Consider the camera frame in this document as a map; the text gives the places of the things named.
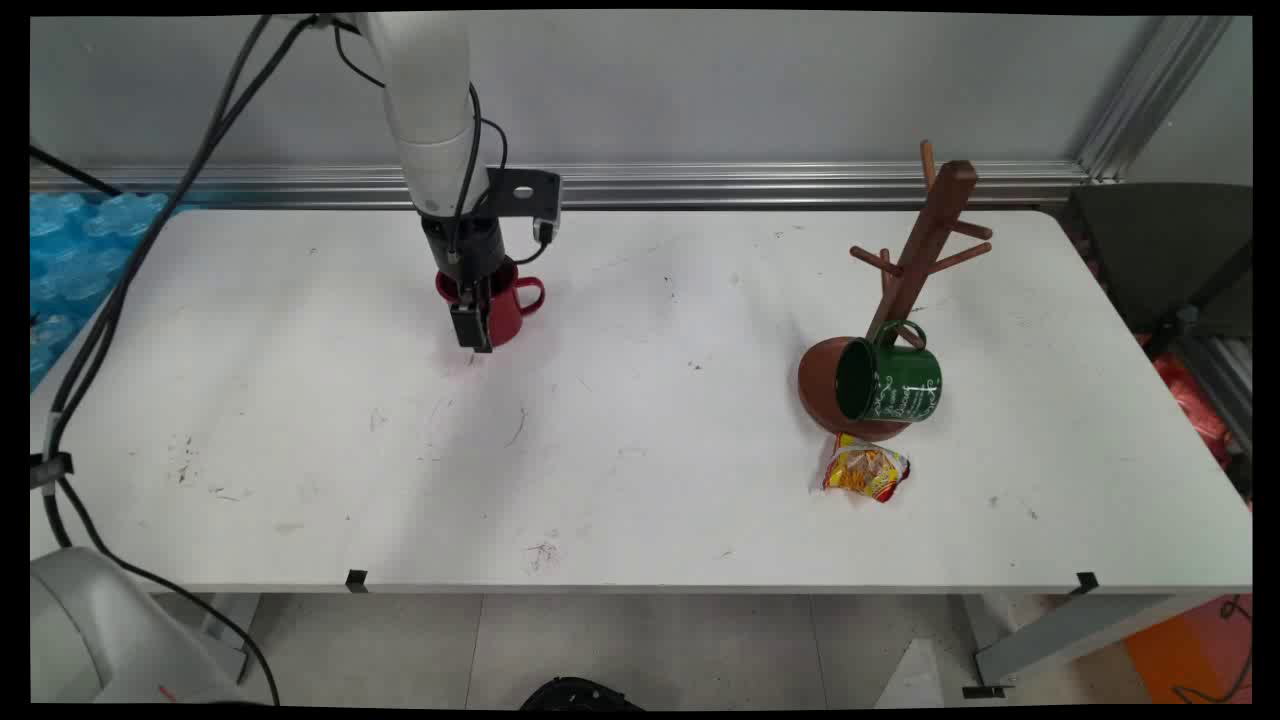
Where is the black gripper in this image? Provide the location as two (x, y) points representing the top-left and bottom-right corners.
(420, 205), (513, 355)

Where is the red enamel mug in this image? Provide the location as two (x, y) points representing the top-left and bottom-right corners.
(435, 255), (547, 349)

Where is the green enamel mug white print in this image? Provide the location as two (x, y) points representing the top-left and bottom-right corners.
(835, 320), (943, 424)

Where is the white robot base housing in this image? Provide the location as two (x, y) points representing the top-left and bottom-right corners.
(30, 545), (251, 706)

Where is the black round floor object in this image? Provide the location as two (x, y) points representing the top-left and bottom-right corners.
(520, 677), (646, 711)

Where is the blue bubble wrap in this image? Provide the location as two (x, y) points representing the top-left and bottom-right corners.
(30, 192), (186, 391)

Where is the yellow red snack packet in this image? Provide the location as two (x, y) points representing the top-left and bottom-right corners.
(822, 432), (911, 504)

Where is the brown wooden mug tree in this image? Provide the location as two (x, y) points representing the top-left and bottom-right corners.
(797, 140), (994, 442)

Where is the grey metal table leg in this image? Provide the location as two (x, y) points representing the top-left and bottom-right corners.
(960, 592), (1216, 691)

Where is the red plastic bag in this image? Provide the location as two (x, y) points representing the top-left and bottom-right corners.
(1150, 355), (1236, 466)

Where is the orange floor mat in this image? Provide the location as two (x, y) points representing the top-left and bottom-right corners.
(1125, 595), (1253, 704)

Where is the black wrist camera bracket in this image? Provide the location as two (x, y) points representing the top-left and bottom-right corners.
(487, 168), (563, 246)

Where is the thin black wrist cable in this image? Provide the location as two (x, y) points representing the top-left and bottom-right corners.
(333, 20), (509, 266)

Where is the horizontal aluminium frame rail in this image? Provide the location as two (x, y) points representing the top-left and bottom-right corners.
(30, 162), (1091, 211)

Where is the thick black cable bundle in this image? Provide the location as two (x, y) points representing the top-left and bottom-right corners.
(30, 14), (321, 706)

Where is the black cable behind table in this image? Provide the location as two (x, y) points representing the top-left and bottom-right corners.
(30, 145), (123, 198)

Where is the slanted aluminium frame post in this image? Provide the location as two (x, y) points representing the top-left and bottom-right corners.
(1075, 15), (1236, 184)

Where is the thin black floor cable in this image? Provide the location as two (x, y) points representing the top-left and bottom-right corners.
(1172, 595), (1253, 704)

